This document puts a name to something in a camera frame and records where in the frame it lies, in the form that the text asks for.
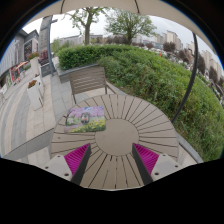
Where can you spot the green trimmed hedge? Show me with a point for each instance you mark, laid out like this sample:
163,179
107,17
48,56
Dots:
150,83

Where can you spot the tall grey sign pillar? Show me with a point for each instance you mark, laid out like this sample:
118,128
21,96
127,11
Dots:
45,43

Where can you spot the round leafy tree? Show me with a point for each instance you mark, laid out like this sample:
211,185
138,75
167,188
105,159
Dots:
128,23

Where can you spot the beige parasol canopy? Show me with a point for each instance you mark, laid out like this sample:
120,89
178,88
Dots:
100,5

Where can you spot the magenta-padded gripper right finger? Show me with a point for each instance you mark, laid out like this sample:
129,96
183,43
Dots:
164,165

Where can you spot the white planter with pink flowers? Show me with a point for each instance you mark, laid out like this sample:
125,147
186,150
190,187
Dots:
35,65

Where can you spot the grey storefront building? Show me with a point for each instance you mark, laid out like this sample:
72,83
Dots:
15,61

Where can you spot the beige apartment towers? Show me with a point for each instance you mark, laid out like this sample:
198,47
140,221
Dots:
173,38

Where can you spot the sparse leaning tree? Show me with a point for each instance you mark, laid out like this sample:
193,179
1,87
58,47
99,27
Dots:
87,31

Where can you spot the transparent grey computer mouse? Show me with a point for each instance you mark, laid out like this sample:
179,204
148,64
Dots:
85,118

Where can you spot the flower print mouse pad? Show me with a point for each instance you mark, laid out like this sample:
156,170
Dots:
98,121

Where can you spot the brown slatted outdoor chair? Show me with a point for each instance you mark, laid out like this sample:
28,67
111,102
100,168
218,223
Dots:
87,80

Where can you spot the white planter with orange flowers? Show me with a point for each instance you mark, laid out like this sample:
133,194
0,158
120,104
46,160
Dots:
34,95

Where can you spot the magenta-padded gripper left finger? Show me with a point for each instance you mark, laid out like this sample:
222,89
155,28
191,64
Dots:
59,165

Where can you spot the curved dark parasol pole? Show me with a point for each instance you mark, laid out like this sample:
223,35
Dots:
191,73

